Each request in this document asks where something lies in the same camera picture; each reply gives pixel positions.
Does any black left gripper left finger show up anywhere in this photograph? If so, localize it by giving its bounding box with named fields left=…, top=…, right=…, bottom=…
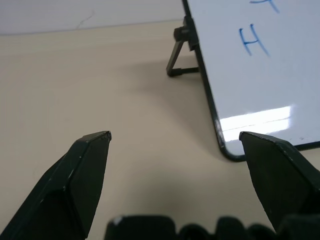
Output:
left=0, top=130, right=112, bottom=240

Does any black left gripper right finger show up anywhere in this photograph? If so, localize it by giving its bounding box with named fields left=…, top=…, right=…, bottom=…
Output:
left=238, top=131, right=320, bottom=234

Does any black-framed whiteboard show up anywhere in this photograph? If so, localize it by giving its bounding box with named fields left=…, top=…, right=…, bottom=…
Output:
left=181, top=0, right=320, bottom=163

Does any black whiteboard stand leg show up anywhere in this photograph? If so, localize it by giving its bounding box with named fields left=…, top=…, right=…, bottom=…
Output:
left=165, top=15, right=201, bottom=77

